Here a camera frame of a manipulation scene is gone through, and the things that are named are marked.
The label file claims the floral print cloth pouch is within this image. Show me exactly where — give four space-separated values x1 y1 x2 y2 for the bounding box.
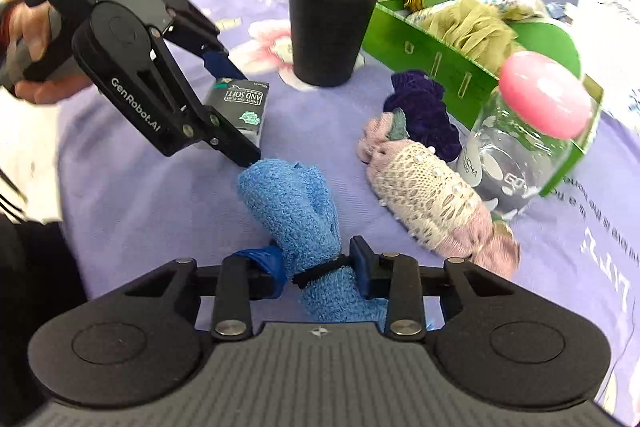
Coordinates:
482 0 551 20

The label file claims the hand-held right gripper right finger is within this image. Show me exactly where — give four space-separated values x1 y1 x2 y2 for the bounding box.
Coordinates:
348 237 519 341

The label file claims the dark purple scrunchie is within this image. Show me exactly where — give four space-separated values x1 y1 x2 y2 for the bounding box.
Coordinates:
383 69 464 162

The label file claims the yellow-green mesh bath pouf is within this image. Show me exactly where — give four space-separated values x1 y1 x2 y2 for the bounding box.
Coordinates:
402 0 519 76

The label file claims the green cardboard box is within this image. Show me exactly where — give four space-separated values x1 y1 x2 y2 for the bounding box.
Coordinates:
362 0 606 198

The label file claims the black cup with lid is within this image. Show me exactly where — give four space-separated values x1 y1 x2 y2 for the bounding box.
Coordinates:
286 0 380 88

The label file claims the dark green tissue pack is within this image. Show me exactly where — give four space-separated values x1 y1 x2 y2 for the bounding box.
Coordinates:
192 77 271 152

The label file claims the glass bottle with pink cap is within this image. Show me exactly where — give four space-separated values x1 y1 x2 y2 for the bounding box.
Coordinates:
456 51 601 221

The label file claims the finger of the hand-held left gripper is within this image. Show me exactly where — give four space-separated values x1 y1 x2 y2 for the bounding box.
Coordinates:
150 34 262 168
146 0 247 80

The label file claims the green bath mitt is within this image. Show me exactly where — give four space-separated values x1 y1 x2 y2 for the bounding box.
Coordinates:
510 19 584 78

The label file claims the purple floral bedsheet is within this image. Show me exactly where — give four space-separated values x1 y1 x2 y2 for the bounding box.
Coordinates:
55 0 640 408

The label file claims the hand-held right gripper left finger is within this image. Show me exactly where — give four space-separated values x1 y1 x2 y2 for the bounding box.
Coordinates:
117 247 289 341

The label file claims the blue fluffy towel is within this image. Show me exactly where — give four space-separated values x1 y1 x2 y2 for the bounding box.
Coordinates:
236 158 389 323

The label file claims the person's left hand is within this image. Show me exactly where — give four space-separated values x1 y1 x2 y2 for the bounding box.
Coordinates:
0 0 96 106

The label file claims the pink lace cloth pouch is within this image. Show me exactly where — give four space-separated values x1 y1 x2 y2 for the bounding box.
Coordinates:
357 109 522 281

